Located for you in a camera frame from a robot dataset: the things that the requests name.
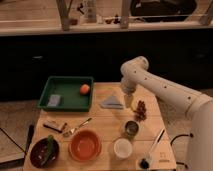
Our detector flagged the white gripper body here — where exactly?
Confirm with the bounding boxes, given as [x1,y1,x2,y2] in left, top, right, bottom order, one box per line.
[121,77,136,108]

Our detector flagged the blue towel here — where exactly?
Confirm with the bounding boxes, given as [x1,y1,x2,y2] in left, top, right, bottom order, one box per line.
[100,95,124,109]

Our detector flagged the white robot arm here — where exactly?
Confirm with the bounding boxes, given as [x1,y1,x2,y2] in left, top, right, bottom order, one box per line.
[120,56,213,171]

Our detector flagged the dark red grapes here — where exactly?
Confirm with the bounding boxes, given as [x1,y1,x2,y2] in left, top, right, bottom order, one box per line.
[135,101,147,121]

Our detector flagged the metal cup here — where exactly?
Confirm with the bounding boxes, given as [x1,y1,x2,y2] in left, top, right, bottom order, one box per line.
[125,120,139,138]

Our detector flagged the orange fruit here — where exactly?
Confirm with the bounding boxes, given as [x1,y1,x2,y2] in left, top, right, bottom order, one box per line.
[80,84,90,95]

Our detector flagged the green plastic tray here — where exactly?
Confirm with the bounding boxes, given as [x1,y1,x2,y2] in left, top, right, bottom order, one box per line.
[38,76,93,112]

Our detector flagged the white cup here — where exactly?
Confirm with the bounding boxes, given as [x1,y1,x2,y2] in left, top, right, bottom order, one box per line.
[113,138,133,159]

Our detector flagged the metal fork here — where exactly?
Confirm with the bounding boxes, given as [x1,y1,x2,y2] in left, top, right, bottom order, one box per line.
[62,118,92,137]

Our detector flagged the orange bowl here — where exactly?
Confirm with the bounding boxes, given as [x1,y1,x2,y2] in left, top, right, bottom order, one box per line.
[68,130,102,162]

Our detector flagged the black bag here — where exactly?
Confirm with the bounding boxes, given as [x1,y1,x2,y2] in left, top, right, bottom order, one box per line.
[130,0,197,22]

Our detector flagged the wooden table leg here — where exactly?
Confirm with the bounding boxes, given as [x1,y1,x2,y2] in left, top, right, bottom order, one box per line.
[120,0,131,29]
[56,0,70,31]

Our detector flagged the green vegetable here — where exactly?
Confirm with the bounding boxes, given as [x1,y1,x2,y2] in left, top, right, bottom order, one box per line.
[41,135,54,166]

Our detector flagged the dark brown bowl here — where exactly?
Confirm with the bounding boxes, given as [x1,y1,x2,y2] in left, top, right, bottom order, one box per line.
[30,138,59,168]

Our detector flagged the long handled brush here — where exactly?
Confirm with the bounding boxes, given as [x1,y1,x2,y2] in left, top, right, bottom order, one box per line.
[139,129,165,169]

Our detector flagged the black cable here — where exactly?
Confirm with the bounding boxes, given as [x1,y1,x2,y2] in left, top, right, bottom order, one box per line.
[170,133,194,171]

